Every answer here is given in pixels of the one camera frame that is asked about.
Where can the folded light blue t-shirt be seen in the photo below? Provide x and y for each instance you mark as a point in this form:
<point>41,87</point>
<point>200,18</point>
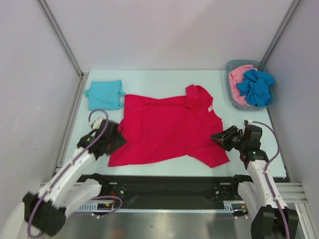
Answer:
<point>105,95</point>

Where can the aluminium frame rail front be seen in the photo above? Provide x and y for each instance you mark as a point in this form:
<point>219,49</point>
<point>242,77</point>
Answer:
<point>292,192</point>

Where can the aluminium frame post right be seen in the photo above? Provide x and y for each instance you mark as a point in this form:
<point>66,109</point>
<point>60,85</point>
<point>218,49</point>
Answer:
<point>295,4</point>

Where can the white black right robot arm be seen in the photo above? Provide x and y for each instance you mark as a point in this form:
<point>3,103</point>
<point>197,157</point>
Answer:
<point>258,190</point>

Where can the aluminium frame post left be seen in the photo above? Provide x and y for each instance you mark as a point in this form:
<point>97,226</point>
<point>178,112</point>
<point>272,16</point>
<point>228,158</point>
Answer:
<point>51,19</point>

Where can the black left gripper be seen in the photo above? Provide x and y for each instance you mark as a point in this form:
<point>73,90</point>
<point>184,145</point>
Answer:
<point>120,141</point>

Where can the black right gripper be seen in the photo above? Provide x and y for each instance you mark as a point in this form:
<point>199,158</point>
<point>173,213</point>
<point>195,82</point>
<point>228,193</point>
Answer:
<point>229,137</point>

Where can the aluminium frame post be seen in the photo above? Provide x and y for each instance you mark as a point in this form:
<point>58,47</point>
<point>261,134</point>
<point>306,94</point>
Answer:
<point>51,19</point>
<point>295,4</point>

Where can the pink t-shirt in basket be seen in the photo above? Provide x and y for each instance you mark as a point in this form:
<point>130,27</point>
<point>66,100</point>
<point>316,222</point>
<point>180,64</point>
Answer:
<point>237,76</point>

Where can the dark blue t-shirt in basket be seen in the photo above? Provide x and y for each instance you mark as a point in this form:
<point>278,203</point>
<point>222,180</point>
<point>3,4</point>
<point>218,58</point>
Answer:
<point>256,87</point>

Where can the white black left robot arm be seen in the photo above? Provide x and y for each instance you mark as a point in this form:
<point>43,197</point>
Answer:
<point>48,209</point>

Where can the light blue cable duct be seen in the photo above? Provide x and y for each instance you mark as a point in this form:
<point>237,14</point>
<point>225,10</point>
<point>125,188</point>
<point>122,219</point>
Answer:
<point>166,206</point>

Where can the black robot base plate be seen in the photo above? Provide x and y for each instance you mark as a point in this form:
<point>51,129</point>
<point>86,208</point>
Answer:
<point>214,188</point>

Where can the grey plastic laundry basket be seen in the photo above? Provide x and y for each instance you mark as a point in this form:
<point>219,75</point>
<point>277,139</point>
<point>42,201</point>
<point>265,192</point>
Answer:
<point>233,64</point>

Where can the red t-shirt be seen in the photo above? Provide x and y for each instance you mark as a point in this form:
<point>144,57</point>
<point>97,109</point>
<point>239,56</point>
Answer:
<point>161,129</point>

